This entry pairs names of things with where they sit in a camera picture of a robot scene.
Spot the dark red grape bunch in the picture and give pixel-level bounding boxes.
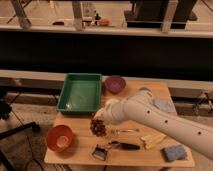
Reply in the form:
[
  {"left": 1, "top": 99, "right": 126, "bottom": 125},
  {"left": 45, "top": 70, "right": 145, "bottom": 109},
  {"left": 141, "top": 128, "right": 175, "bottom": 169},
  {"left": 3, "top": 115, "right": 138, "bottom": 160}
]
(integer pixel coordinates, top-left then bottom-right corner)
[{"left": 90, "top": 120, "right": 106, "bottom": 137}]

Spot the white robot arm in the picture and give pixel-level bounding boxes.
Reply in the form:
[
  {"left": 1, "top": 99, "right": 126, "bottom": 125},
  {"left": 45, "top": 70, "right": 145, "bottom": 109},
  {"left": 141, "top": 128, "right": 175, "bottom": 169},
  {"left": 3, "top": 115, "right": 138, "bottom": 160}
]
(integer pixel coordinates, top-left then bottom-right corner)
[{"left": 94, "top": 88, "right": 213, "bottom": 160}]

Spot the white plastic cup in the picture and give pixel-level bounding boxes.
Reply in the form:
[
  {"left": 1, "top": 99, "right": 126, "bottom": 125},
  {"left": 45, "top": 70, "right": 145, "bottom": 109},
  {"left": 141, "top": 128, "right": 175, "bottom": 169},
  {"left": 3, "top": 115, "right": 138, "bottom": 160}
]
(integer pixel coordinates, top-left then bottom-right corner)
[{"left": 105, "top": 98, "right": 119, "bottom": 106}]

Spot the purple bowl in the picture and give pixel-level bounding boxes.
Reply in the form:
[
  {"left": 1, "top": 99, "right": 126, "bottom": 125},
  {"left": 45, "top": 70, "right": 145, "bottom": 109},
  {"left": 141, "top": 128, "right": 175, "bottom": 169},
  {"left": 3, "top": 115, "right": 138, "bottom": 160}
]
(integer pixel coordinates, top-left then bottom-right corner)
[{"left": 104, "top": 75, "right": 126, "bottom": 94}]

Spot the green plastic tray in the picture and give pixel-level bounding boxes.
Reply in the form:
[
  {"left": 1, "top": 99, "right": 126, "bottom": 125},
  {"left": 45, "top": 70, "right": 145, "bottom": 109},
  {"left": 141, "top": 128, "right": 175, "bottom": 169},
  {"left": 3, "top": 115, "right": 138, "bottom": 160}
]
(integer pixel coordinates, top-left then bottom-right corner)
[{"left": 57, "top": 73, "right": 102, "bottom": 115}]

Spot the metal spoon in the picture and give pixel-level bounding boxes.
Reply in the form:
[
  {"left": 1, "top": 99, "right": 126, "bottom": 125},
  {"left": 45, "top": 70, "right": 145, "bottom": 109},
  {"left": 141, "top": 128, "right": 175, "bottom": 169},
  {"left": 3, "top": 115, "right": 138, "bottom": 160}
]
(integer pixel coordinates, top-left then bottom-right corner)
[{"left": 113, "top": 129, "right": 140, "bottom": 135}]

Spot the light blue cloth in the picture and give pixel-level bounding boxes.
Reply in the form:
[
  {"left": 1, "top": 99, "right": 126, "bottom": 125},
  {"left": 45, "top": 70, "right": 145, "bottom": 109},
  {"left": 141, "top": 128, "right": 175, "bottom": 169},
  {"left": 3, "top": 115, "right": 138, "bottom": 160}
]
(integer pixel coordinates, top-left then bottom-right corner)
[{"left": 154, "top": 98, "right": 175, "bottom": 113}]

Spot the small metal grater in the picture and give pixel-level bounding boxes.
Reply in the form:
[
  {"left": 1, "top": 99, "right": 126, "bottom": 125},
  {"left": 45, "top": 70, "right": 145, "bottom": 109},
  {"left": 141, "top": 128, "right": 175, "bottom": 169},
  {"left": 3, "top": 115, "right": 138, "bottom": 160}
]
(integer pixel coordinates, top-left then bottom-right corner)
[{"left": 92, "top": 145, "right": 108, "bottom": 161}]

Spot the yellow banana toy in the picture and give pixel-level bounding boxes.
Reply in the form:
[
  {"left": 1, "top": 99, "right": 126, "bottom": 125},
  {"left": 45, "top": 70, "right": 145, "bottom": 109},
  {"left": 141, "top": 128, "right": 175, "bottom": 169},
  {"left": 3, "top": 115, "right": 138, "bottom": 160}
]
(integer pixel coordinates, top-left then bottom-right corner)
[{"left": 140, "top": 133, "right": 166, "bottom": 150}]

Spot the orange bowl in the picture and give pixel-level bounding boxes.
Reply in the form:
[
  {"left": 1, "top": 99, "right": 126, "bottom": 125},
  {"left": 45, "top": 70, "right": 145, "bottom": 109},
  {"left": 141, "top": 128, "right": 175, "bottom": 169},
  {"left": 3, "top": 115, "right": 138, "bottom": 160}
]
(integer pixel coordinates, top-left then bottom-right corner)
[{"left": 45, "top": 125, "right": 73, "bottom": 152}]

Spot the blue sponge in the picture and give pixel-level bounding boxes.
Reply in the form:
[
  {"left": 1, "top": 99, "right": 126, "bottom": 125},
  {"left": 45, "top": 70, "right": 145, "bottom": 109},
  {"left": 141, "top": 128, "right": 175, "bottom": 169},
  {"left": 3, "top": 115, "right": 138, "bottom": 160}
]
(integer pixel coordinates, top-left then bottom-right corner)
[{"left": 162, "top": 144, "right": 187, "bottom": 162}]

